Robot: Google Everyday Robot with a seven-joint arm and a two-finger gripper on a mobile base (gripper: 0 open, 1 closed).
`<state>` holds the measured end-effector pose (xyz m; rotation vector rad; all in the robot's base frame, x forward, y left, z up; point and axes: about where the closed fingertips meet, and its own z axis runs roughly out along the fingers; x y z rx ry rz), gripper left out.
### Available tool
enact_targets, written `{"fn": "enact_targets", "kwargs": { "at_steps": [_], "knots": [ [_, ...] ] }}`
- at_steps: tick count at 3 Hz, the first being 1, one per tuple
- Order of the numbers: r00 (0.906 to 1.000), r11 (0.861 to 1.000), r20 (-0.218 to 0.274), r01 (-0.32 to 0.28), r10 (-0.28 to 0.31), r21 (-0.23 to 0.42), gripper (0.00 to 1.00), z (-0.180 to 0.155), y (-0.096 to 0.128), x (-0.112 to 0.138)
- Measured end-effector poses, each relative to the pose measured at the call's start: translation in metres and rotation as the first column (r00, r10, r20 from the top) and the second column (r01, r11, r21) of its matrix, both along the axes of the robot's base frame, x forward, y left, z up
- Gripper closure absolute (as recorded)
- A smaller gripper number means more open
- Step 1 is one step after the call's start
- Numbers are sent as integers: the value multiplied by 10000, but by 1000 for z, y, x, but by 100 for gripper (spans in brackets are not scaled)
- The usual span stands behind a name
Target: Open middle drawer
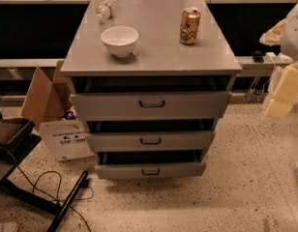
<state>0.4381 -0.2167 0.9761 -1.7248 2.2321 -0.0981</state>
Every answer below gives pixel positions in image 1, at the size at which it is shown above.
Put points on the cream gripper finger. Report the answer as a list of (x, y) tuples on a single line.
[(283, 92)]

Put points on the grey drawer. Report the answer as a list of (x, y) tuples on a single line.
[(152, 106), (155, 170), (150, 141)]

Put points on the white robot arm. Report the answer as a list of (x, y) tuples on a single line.
[(285, 33)]

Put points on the grey top drawer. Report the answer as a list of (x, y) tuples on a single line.
[(152, 106)]

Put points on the grey drawer cabinet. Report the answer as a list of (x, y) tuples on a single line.
[(160, 63)]

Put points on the grey bottom drawer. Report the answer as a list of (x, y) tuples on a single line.
[(155, 170)]

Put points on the white power strip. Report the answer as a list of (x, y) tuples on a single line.
[(271, 56)]

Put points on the black small device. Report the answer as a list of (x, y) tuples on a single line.
[(257, 56)]

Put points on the gold soda can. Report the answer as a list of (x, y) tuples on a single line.
[(189, 25)]

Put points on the white ceramic bowl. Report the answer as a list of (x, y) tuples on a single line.
[(120, 40)]

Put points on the clear plastic bottle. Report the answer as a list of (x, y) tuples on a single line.
[(105, 10)]

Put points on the brown cardboard box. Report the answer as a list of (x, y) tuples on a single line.
[(48, 105)]

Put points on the white shoe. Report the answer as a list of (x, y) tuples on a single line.
[(9, 227)]

